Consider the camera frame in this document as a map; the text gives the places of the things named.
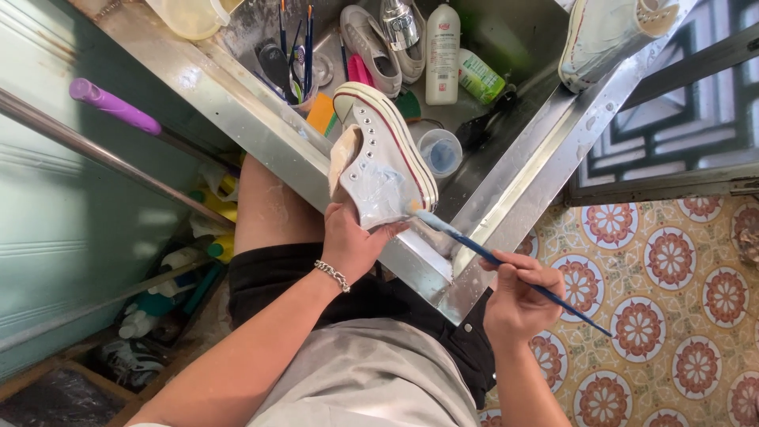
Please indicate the person's right hand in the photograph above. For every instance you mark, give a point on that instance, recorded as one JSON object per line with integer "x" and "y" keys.
{"x": 522, "y": 308}

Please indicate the person's left hand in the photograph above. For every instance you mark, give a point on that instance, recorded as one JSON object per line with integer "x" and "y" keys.
{"x": 347, "y": 243}

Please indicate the white red-striped canvas sneaker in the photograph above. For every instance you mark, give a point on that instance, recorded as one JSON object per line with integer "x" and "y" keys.
{"x": 379, "y": 160}

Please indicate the person's leg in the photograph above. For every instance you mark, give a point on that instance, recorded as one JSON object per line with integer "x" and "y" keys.
{"x": 273, "y": 207}

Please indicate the person's black shorts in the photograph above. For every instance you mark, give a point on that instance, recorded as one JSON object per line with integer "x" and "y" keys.
{"x": 273, "y": 284}

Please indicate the clear plastic cup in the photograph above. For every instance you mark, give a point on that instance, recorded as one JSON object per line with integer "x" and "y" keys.
{"x": 440, "y": 153}

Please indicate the orange sponge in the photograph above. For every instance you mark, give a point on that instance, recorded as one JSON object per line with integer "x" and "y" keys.
{"x": 320, "y": 112}

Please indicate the person's grey shirt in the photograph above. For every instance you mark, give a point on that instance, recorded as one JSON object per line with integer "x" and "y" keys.
{"x": 367, "y": 379}

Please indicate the green scouring sponge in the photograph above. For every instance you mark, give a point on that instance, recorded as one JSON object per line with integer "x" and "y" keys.
{"x": 409, "y": 107}

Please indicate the stainless steel sink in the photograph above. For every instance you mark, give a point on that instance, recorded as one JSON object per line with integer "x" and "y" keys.
{"x": 267, "y": 112}

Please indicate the pink scrub brush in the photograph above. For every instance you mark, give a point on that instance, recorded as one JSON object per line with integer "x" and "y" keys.
{"x": 359, "y": 71}

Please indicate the steel sink drain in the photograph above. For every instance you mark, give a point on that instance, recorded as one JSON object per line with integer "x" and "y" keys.
{"x": 323, "y": 69}

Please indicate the black brush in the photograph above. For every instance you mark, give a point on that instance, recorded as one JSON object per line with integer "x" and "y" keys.
{"x": 483, "y": 121}

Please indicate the cup of blue paintbrushes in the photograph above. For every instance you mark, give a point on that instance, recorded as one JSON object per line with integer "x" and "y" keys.
{"x": 305, "y": 65}

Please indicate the crate of cleaning bottles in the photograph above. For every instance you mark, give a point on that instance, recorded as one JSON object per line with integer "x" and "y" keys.
{"x": 166, "y": 290}

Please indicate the black spoon-shaped tool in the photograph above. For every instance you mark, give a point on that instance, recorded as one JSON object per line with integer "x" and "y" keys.
{"x": 274, "y": 65}

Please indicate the plain white low sneaker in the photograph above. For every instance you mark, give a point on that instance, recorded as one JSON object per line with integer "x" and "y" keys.
{"x": 414, "y": 59}
{"x": 367, "y": 47}

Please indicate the tall white plastic bottle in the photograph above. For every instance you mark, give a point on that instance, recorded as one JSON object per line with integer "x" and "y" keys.
{"x": 442, "y": 59}

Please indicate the green and white bottle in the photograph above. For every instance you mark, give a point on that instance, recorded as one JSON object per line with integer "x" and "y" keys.
{"x": 480, "y": 76}

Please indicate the chrome faucet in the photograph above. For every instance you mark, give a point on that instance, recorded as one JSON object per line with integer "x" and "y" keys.
{"x": 400, "y": 23}

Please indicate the black metal window grille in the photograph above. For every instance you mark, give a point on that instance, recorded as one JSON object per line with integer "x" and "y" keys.
{"x": 682, "y": 112}

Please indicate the translucent plastic jug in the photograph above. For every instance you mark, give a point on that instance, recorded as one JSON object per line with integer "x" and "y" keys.
{"x": 190, "y": 16}

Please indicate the white high-top canvas sneaker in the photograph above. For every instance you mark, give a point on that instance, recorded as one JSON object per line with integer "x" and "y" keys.
{"x": 605, "y": 41}

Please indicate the wooden shelf with shoes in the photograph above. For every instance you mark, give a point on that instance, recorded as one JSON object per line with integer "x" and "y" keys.
{"x": 89, "y": 379}

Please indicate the steel rail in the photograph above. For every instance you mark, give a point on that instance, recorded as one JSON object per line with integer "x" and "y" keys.
{"x": 101, "y": 155}

